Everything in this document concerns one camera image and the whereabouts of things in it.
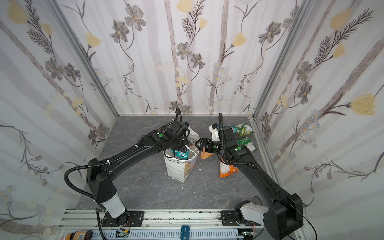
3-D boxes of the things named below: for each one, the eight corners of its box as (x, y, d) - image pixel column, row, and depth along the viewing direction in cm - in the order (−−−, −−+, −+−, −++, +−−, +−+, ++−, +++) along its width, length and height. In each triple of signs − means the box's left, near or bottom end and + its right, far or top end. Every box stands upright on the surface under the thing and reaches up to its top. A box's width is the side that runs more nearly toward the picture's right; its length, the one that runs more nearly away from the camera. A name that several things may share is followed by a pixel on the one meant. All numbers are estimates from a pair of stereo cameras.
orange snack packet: (219, 177, 91) (221, 174, 87) (218, 164, 96) (219, 161, 92) (237, 177, 91) (239, 174, 87) (234, 164, 96) (236, 161, 92)
